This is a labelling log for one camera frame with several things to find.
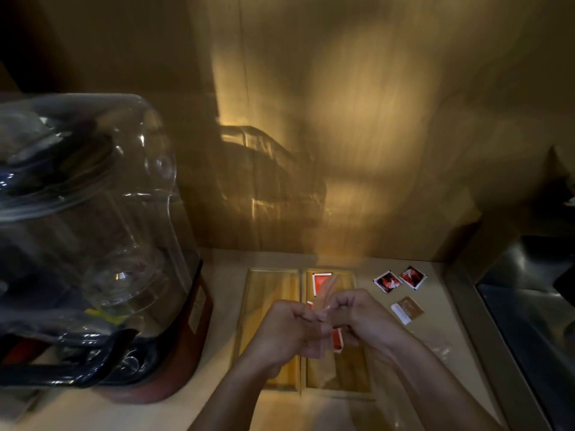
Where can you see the person's right hand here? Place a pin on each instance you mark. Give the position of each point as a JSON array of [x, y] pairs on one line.
[[366, 320]]

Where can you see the person's left hand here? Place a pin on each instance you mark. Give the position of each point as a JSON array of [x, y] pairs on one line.
[[281, 329]]

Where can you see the person's right fingers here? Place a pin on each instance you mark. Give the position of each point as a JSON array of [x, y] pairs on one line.
[[339, 309]]

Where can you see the person's left fingers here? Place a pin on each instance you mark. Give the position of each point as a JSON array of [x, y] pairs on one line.
[[316, 332]]

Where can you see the clear plastic wrapper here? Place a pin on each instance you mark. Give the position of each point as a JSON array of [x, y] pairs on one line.
[[327, 289]]

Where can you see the person's right forearm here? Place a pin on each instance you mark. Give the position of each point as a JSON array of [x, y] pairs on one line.
[[431, 386]]

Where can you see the person's left forearm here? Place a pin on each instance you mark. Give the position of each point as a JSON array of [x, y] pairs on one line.
[[233, 394]]

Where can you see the red black square sachet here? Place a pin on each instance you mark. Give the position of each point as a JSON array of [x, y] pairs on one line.
[[413, 277], [387, 281]]

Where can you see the wooden two-compartment tray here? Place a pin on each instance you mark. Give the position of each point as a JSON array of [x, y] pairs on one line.
[[269, 291]]

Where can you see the brown white sachet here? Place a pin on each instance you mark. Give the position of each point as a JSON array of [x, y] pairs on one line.
[[408, 309]]

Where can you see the red blender base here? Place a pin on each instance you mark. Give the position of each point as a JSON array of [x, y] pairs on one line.
[[179, 336]]

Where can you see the stainless steel sink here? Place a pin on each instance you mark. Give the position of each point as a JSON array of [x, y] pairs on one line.
[[521, 318]]

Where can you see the clear blender sound cover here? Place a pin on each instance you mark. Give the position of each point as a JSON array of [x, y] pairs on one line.
[[85, 210]]

